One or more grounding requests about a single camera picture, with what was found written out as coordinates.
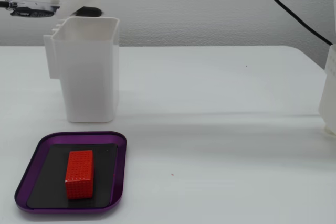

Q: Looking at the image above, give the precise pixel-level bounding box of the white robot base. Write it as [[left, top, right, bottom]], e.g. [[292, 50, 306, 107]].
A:
[[318, 42, 336, 138]]

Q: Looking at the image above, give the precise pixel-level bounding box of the long black cable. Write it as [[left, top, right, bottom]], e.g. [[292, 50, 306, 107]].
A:
[[253, 0, 333, 46]]

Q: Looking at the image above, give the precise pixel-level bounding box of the black mat in tray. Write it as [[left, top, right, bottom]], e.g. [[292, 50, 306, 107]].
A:
[[26, 143, 119, 208]]

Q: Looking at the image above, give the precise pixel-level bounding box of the red studded block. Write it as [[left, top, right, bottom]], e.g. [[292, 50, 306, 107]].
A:
[[65, 150, 95, 200]]

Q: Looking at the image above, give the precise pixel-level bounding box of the clear black ballpoint pen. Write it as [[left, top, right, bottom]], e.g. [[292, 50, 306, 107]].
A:
[[0, 0, 105, 19]]

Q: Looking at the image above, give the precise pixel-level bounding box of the purple metal tray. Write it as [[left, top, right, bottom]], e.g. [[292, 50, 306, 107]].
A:
[[14, 131, 128, 212]]

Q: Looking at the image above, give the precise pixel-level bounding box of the white plastic pen holder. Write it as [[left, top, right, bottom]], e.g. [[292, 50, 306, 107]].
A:
[[43, 16, 121, 124]]

